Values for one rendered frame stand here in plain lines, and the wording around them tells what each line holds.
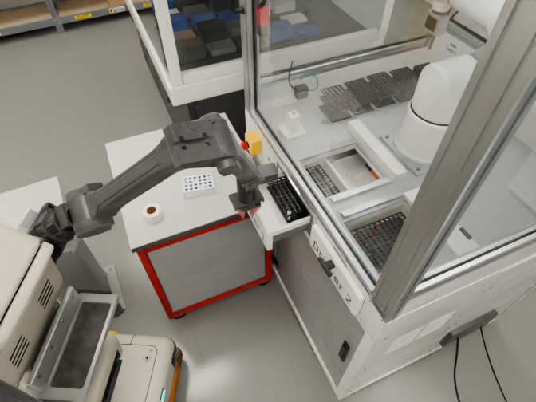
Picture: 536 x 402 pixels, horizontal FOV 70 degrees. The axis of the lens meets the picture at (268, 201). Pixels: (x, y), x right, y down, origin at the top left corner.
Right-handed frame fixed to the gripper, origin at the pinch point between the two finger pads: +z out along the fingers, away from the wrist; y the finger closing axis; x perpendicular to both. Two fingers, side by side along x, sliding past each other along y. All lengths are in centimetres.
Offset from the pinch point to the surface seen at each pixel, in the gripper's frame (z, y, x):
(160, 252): 25.4, -31.5, 14.5
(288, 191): 0.3, 17.7, 4.2
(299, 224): 1.9, 15.2, -9.8
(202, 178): 11.0, -6.7, 32.4
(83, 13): 80, -37, 367
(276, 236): 3.7, 6.5, -10.0
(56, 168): 93, -85, 159
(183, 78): -3, 2, 83
